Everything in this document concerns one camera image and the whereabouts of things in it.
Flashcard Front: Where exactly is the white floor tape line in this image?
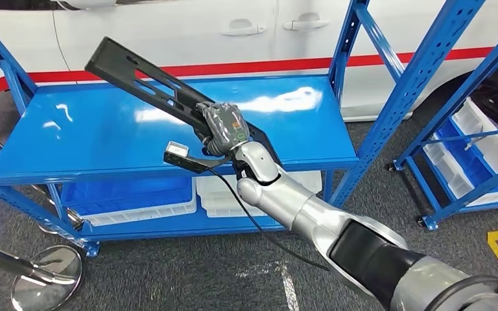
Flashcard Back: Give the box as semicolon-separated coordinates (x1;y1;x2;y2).
236;259;302;311

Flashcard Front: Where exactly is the blue metal shelf rack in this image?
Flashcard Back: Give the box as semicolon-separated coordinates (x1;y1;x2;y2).
388;25;498;233
0;0;486;259

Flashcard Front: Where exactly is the white car with red stripe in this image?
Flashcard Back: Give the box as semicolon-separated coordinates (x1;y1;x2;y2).
0;0;498;123

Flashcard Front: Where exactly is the white car door handle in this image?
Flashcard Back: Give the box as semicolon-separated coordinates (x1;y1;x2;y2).
282;12;331;32
220;18;268;37

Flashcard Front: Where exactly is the black plastic bracket part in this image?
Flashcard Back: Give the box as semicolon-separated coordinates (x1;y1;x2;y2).
84;36;282;166

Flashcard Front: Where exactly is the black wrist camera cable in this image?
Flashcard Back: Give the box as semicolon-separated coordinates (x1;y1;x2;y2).
207;168;331;272

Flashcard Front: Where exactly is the white plastic bin stack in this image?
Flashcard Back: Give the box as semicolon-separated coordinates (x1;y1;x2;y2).
196;170;323;218

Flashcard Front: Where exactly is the blue plastic bin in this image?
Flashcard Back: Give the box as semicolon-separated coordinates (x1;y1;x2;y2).
436;120;498;194
60;176;194;217

